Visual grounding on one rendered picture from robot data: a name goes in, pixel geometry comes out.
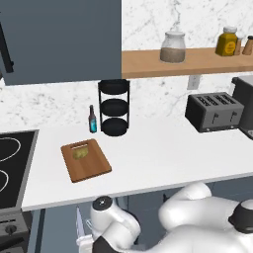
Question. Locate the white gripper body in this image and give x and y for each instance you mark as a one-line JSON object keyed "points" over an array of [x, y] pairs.
{"points": [[84, 243]]}

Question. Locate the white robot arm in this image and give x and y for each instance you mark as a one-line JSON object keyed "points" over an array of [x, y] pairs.
{"points": [[197, 224]]}

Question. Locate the wooden cutting board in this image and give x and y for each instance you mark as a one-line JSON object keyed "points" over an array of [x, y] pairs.
{"points": [[86, 161]]}

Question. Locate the white knife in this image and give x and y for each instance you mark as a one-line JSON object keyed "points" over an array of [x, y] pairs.
{"points": [[79, 222]]}

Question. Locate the blue-grey base cupboard door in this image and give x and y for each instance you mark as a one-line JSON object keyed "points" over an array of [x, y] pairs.
{"points": [[148, 210]]}

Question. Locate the dark oven front with knob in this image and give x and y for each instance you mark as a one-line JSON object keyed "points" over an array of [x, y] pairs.
{"points": [[13, 230]]}

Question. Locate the black hob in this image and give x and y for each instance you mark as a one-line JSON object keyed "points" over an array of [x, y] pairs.
{"points": [[13, 164]]}

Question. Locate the dark bottle with blue label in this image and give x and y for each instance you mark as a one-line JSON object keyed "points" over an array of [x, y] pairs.
{"points": [[92, 122]]}

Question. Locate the grey four-slot toaster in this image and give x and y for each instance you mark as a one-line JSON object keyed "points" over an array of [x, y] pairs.
{"points": [[210, 113]]}

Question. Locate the clear glass jar with lid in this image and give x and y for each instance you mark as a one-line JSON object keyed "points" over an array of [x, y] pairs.
{"points": [[172, 47]]}

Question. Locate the black coffee machine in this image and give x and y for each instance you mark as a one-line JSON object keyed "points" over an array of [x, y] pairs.
{"points": [[245, 99]]}

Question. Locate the yellow jar with white lid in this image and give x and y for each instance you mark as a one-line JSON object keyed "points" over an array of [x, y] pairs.
{"points": [[226, 42]]}

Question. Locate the small brown shaker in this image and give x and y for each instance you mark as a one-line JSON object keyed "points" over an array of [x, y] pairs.
{"points": [[237, 47]]}

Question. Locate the brown shaker with dark cap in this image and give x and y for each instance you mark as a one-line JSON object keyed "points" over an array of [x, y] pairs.
{"points": [[248, 46]]}

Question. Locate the white wall socket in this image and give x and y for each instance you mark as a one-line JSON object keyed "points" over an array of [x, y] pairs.
{"points": [[193, 82]]}

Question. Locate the blue-grey wall cupboard door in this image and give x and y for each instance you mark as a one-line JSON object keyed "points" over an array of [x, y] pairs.
{"points": [[66, 39]]}

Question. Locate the wooden wall shelf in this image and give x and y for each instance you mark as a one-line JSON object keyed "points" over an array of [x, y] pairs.
{"points": [[197, 64]]}

